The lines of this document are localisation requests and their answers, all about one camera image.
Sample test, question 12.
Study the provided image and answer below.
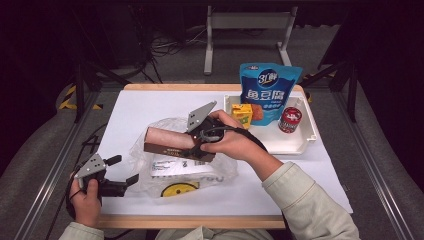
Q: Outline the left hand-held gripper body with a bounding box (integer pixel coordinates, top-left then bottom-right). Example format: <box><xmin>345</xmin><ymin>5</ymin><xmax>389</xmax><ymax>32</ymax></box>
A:
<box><xmin>73</xmin><ymin>153</ymin><xmax>129</xmax><ymax>198</ymax></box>

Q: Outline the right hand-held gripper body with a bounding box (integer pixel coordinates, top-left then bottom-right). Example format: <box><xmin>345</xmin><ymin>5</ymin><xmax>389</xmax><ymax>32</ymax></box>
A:
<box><xmin>186</xmin><ymin>100</ymin><xmax>228</xmax><ymax>144</ymax></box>

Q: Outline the translucent smiley plastic bag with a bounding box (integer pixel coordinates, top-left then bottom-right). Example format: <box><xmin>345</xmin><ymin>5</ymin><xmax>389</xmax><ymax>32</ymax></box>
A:
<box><xmin>128</xmin><ymin>116</ymin><xmax>239</xmax><ymax>198</ymax></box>

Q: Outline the long brown box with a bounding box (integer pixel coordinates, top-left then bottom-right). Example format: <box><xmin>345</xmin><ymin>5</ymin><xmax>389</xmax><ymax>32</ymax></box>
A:
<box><xmin>143</xmin><ymin>126</ymin><xmax>216</xmax><ymax>163</ymax></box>

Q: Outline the yellow snack box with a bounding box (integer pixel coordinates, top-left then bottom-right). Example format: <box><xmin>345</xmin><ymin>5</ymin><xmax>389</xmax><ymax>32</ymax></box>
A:
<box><xmin>231</xmin><ymin>103</ymin><xmax>254</xmax><ymax>130</ymax></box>

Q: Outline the blue snack pouch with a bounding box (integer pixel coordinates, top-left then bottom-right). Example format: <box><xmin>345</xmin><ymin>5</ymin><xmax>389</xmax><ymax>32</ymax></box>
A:
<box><xmin>239</xmin><ymin>62</ymin><xmax>304</xmax><ymax>127</ymax></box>

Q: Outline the white plastic bin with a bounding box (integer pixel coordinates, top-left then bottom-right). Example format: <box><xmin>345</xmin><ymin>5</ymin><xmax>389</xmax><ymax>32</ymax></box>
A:
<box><xmin>223</xmin><ymin>94</ymin><xmax>318</xmax><ymax>155</ymax></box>

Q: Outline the red can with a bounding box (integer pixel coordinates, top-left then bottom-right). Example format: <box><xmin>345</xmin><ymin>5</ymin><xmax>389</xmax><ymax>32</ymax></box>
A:
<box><xmin>278</xmin><ymin>106</ymin><xmax>303</xmax><ymax>134</ymax></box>

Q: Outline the person's left hand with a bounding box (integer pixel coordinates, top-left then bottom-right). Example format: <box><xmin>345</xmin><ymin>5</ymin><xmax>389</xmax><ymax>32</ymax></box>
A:
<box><xmin>69</xmin><ymin>173</ymin><xmax>103</xmax><ymax>228</ymax></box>

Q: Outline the person's right hand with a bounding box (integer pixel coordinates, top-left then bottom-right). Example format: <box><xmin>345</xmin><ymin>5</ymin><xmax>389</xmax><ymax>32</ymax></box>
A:
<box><xmin>199</xmin><ymin>109</ymin><xmax>268</xmax><ymax>164</ymax></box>

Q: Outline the white paper slip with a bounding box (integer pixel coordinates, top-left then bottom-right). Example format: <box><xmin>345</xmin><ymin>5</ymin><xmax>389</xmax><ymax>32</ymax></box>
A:
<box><xmin>149</xmin><ymin>154</ymin><xmax>218</xmax><ymax>178</ymax></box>

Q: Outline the white table mat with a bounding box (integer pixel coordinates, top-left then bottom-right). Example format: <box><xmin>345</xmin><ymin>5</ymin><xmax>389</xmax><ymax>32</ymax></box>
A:
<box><xmin>96</xmin><ymin>89</ymin><xmax>354</xmax><ymax>216</ymax></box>

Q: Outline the black tripod stand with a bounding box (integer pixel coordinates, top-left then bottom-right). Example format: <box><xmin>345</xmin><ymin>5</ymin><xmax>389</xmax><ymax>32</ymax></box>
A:
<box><xmin>299</xmin><ymin>59</ymin><xmax>359</xmax><ymax>124</ymax></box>
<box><xmin>73</xmin><ymin>59</ymin><xmax>132</xmax><ymax>124</ymax></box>

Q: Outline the yellow black striped tape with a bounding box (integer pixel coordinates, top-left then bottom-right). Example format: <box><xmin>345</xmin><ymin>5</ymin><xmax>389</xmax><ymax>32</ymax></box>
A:
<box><xmin>59</xmin><ymin>84</ymin><xmax>103</xmax><ymax>111</ymax></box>

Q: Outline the person's lap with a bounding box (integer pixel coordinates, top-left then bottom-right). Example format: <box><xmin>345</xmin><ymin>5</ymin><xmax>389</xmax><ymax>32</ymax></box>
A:
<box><xmin>154</xmin><ymin>226</ymin><xmax>278</xmax><ymax>240</ymax></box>

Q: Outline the white metal stand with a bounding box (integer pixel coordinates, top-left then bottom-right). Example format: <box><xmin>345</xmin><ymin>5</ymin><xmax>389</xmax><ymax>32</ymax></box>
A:
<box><xmin>203</xmin><ymin>5</ymin><xmax>299</xmax><ymax>77</ymax></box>

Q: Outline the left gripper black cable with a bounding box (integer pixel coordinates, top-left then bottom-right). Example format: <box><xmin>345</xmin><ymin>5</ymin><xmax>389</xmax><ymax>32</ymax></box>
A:
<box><xmin>44</xmin><ymin>123</ymin><xmax>134</xmax><ymax>240</ymax></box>

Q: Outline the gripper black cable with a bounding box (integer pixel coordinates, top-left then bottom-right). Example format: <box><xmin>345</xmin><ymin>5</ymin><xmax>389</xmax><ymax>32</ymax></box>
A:
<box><xmin>44</xmin><ymin>123</ymin><xmax>134</xmax><ymax>240</ymax></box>
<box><xmin>199</xmin><ymin>124</ymin><xmax>268</xmax><ymax>153</ymax></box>

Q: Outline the aluminium frame rail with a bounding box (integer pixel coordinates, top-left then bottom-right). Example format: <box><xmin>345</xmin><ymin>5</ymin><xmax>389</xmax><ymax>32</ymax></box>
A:
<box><xmin>14</xmin><ymin>124</ymin><xmax>81</xmax><ymax>240</ymax></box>
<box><xmin>333</xmin><ymin>91</ymin><xmax>416</xmax><ymax>240</ymax></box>

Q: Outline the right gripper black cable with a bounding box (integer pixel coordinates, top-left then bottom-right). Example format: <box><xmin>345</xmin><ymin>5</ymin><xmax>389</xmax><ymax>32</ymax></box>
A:
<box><xmin>199</xmin><ymin>124</ymin><xmax>268</xmax><ymax>153</ymax></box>

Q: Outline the bundle of floor cables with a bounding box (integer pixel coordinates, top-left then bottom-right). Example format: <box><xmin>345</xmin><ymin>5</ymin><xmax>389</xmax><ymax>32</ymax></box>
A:
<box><xmin>131</xmin><ymin>6</ymin><xmax>208</xmax><ymax>84</ymax></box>

